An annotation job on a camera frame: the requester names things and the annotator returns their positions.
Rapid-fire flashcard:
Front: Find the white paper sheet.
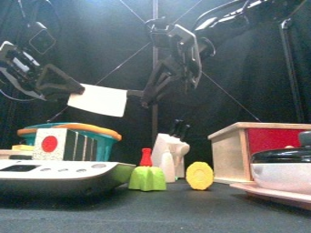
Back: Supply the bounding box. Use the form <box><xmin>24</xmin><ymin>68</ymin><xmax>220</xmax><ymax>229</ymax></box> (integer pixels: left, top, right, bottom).
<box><xmin>66</xmin><ymin>83</ymin><xmax>145</xmax><ymax>118</ymax></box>

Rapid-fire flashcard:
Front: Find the toy sushi piece red dot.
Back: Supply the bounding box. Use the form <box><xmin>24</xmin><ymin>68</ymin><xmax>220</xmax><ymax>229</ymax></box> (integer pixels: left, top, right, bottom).
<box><xmin>32</xmin><ymin>127</ymin><xmax>97</xmax><ymax>162</ymax></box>

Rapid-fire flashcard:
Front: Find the yellow toy block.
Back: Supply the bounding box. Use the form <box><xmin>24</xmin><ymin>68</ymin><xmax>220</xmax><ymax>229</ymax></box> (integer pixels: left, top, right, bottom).
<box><xmin>10</xmin><ymin>144</ymin><xmax>36</xmax><ymax>152</ymax></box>

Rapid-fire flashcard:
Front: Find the teal basket with orange rim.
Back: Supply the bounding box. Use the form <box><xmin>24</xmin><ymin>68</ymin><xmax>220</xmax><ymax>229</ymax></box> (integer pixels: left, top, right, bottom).
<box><xmin>16</xmin><ymin>122</ymin><xmax>122</xmax><ymax>163</ymax></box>

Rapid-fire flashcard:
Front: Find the white toy knife block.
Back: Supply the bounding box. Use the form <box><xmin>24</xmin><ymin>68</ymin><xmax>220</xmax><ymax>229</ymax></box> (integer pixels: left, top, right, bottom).
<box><xmin>150</xmin><ymin>132</ymin><xmax>190</xmax><ymax>184</ymax></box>

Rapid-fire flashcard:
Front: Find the white digital scale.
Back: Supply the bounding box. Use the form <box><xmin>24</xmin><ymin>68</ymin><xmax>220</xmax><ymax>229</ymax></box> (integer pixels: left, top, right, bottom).
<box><xmin>0</xmin><ymin>158</ymin><xmax>137</xmax><ymax>197</ymax></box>

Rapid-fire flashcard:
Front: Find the wooden box with red panel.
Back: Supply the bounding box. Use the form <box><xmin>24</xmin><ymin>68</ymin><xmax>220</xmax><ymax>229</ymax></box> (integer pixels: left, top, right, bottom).
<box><xmin>206</xmin><ymin>121</ymin><xmax>311</xmax><ymax>185</ymax></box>

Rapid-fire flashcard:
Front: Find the yellow round toy slice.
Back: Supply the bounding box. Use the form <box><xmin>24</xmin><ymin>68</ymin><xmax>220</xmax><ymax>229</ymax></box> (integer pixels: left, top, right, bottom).
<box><xmin>184</xmin><ymin>161</ymin><xmax>214</xmax><ymax>191</ymax></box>

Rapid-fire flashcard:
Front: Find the green toy with red top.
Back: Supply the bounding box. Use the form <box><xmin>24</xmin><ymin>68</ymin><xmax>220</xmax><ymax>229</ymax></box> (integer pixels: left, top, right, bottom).
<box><xmin>128</xmin><ymin>147</ymin><xmax>168</xmax><ymax>192</ymax></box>

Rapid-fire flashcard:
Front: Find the black pot lid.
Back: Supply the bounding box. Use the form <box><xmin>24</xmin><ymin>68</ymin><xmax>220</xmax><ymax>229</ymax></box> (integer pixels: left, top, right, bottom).
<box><xmin>249</xmin><ymin>130</ymin><xmax>311</xmax><ymax>164</ymax></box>

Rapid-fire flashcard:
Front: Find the white pot bowl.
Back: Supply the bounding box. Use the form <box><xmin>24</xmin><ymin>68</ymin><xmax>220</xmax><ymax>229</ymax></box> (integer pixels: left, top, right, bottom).
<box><xmin>249</xmin><ymin>160</ymin><xmax>311</xmax><ymax>196</ymax></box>

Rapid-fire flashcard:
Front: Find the pink tray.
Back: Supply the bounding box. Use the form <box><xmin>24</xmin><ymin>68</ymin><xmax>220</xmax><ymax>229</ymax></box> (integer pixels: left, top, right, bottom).
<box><xmin>228</xmin><ymin>181</ymin><xmax>311</xmax><ymax>211</ymax></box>

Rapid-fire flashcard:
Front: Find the vertical metal frame pole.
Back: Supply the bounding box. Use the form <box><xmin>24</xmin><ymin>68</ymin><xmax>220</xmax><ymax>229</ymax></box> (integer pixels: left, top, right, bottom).
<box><xmin>150</xmin><ymin>0</ymin><xmax>160</xmax><ymax>147</ymax></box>

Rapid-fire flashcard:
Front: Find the black toy knife handle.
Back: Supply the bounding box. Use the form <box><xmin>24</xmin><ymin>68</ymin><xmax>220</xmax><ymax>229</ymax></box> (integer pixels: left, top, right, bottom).
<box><xmin>169</xmin><ymin>118</ymin><xmax>192</xmax><ymax>141</ymax></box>

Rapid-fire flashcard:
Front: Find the metal frame pole with bend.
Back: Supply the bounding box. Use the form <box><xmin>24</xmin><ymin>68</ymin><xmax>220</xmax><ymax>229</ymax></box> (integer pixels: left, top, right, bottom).
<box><xmin>277</xmin><ymin>17</ymin><xmax>305</xmax><ymax>124</ymax></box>

